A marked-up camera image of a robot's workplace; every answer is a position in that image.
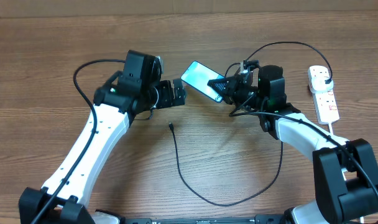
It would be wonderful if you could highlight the Samsung Galaxy smartphone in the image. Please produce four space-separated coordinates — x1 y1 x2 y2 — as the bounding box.
181 61 223 103

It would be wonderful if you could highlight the black USB charging cable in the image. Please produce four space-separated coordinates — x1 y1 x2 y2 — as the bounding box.
168 41 334 207

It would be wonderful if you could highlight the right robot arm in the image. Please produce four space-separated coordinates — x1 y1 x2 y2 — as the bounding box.
208 65 378 223

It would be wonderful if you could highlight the white power strip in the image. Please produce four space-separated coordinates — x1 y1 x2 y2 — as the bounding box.
308 65 339 124

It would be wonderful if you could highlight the white charger plug adapter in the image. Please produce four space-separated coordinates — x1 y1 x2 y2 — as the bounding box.
309 77 334 94

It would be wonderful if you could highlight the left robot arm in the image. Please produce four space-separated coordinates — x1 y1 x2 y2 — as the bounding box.
19 50 186 223

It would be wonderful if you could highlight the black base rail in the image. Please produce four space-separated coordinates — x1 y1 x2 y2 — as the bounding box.
92 213 289 224

